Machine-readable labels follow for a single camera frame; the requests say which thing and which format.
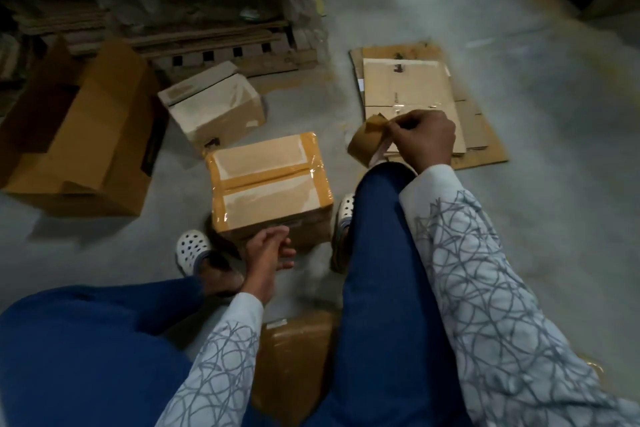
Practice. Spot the brown plastic-wrapped stool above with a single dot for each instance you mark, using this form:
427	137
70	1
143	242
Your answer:
295	367

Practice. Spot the person's right white clog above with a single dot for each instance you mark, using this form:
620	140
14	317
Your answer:
344	221

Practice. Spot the large black-label cardboard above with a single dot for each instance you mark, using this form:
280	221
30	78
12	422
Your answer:
90	131

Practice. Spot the person's left forearm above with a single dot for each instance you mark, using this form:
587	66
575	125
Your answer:
215	372

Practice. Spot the small cardboard box being taped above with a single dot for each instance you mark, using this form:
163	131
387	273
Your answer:
270	177

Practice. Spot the person's right forearm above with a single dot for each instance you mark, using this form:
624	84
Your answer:
490	302

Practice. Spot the brown packing tape roll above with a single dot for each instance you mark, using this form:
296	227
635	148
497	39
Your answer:
368	139

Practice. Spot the person's right hand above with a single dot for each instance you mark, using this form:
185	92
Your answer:
425	139

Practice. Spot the brown cardboard sheet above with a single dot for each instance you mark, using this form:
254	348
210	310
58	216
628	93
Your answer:
485	141

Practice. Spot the person's left hand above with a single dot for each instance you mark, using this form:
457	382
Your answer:
268	251

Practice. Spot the person's left white clog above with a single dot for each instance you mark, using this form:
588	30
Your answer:
192	249

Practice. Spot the small brown cardboard box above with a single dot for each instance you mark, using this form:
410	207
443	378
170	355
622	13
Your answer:
215	101

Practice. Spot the person's white clog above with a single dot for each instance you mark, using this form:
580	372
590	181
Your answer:
344	221
192	249

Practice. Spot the person's blue trousers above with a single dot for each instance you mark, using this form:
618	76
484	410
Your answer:
390	292

